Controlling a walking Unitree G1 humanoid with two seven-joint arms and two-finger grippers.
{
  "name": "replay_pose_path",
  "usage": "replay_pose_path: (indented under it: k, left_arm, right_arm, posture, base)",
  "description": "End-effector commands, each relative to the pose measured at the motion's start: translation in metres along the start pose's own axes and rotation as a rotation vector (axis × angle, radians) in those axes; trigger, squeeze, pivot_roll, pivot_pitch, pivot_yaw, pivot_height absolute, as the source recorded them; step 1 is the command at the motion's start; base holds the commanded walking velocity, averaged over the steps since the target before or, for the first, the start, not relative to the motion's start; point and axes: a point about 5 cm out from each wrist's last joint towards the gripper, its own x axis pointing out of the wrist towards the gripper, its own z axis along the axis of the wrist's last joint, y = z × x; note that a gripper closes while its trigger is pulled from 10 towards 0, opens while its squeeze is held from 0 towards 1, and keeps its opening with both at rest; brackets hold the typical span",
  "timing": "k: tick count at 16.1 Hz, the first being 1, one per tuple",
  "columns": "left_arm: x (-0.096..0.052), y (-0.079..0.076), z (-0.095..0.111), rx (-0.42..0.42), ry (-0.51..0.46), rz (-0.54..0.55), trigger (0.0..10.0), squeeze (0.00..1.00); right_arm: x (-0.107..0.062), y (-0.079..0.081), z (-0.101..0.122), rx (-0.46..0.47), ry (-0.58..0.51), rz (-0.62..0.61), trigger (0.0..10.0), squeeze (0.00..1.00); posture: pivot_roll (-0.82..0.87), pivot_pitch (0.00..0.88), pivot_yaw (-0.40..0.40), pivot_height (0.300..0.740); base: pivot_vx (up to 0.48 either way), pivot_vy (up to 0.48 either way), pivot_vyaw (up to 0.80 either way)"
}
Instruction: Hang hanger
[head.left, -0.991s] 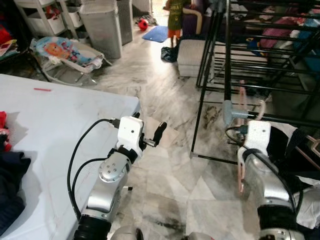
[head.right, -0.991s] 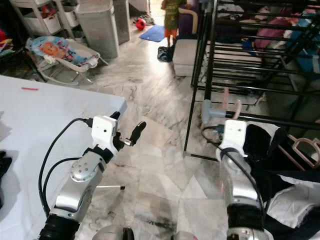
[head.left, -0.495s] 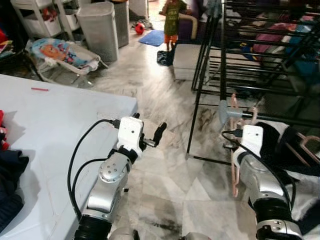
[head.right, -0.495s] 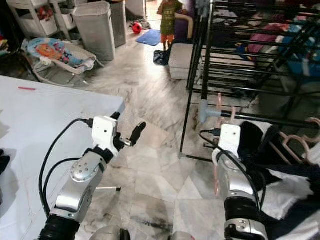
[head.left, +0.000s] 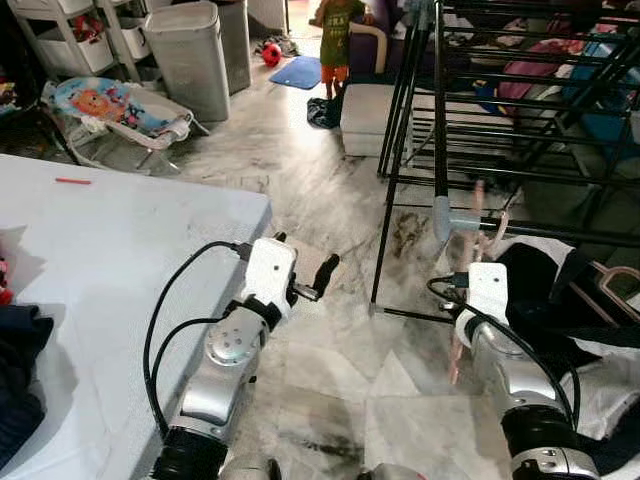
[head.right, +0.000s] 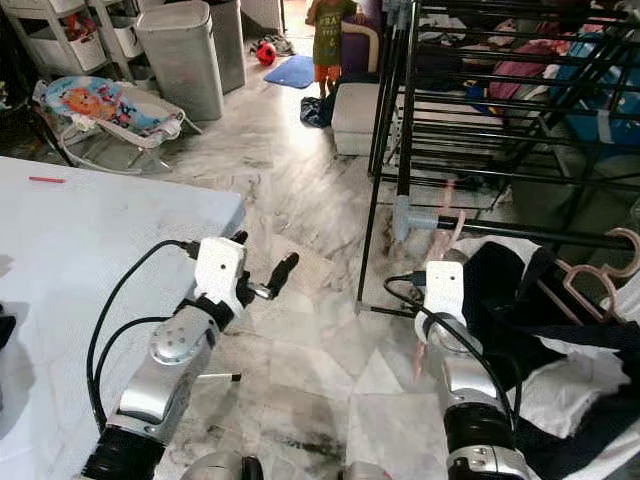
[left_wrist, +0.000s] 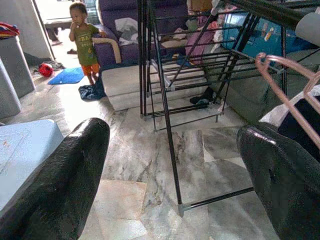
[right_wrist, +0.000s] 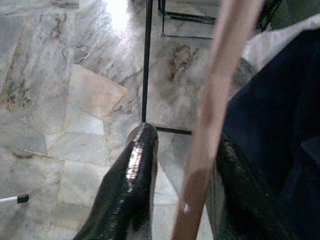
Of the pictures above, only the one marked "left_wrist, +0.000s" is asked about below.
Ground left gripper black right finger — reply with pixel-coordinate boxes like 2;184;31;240
235;121;320;240

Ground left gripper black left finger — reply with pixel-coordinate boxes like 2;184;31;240
0;117;111;240

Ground pink plastic hanger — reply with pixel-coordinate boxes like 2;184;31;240
255;52;320;155

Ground navy garment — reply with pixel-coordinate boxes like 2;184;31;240
277;94;320;161

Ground grey green leather sofa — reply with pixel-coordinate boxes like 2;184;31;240
207;48;320;123

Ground dark blue floor cloth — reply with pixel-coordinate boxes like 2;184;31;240
78;79;107;101

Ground blue floor mat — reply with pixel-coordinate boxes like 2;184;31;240
47;66;85;86

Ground black metal drying rack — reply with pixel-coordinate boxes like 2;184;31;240
136;0;320;218

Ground red round toy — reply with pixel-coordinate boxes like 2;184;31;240
37;63;55;78

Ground white ottoman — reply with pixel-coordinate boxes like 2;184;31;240
100;64;208;112

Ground black cloth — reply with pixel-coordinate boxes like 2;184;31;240
189;86;216;106

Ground dark grey plastic bin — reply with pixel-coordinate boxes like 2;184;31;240
0;34;36;99

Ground grey striped floor cloth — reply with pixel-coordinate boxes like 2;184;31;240
23;52;66;73

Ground purple sofa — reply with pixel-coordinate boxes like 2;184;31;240
91;0;191;67

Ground child in green shirt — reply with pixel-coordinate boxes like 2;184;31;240
68;1;107;86

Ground teal storage box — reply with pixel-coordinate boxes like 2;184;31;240
221;12;311;60

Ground red folded clothes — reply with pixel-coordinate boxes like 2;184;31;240
0;21;21;39

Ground white grey clothes pile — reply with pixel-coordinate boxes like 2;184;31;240
114;17;140;46

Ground purple pink garment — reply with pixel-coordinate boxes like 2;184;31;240
184;29;216;65

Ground brown cardboard box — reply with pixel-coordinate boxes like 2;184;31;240
187;0;213;12

